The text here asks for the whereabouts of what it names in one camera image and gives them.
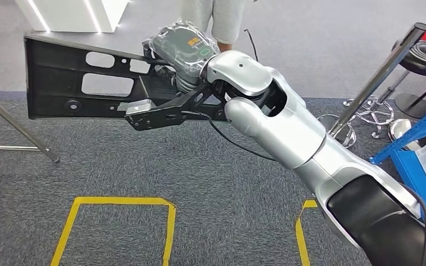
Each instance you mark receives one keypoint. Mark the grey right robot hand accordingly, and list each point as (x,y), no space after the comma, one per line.
(183,47)

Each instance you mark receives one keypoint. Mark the black plastic panel part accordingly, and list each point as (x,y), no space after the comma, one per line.
(51,73)

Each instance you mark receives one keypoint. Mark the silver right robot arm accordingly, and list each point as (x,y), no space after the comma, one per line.
(283,136)

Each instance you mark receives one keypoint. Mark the blue metal shelf rack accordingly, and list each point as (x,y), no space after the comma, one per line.
(411,172)

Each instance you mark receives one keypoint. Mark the white display plinth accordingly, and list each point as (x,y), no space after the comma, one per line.
(69,14)

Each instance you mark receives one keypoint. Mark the grey table with steel legs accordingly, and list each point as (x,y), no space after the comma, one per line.
(14,119)

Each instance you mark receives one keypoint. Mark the chrome stool base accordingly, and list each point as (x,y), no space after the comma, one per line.
(374,110)

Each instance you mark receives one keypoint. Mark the chrome round base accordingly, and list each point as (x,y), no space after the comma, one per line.
(400,130)

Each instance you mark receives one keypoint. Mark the black round floor stand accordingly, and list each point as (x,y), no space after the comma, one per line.
(413,106)

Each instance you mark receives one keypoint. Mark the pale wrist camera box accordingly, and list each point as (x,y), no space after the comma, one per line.
(138,107)

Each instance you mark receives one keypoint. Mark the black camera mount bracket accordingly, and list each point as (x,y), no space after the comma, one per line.
(154,119)

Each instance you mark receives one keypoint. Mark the chrome stanchion post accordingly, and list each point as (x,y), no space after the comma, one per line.
(378,79)

